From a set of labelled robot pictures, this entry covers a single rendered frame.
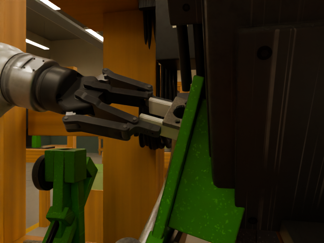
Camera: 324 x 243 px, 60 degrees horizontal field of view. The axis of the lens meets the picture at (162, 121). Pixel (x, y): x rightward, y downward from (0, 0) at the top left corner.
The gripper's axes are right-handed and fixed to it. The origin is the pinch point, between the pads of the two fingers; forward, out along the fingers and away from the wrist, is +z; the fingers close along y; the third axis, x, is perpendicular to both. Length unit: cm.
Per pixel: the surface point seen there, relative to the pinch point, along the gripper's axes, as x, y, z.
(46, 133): 35, 12, -42
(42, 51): 615, 705, -762
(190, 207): -3.2, -13.6, 7.2
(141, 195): 32.0, 2.0, -6.7
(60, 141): 882, 499, -626
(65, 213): 22.2, -11.2, -16.8
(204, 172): -5.9, -10.8, 7.7
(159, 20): -2.3, 22.7, -9.7
